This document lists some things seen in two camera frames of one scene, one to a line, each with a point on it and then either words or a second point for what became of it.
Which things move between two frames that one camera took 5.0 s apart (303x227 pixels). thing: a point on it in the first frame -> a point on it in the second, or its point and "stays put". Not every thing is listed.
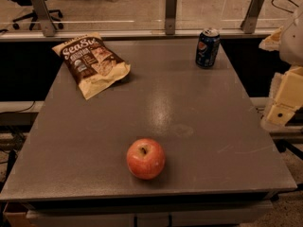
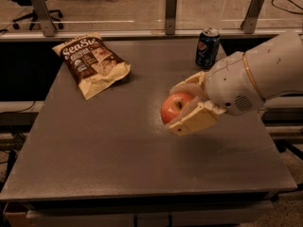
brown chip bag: (93, 64) stays put
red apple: (146, 159) -> (173, 105)
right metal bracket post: (254, 12) stays put
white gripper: (294, 42) -> (232, 84)
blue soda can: (207, 47) stays put
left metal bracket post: (43, 12) stays put
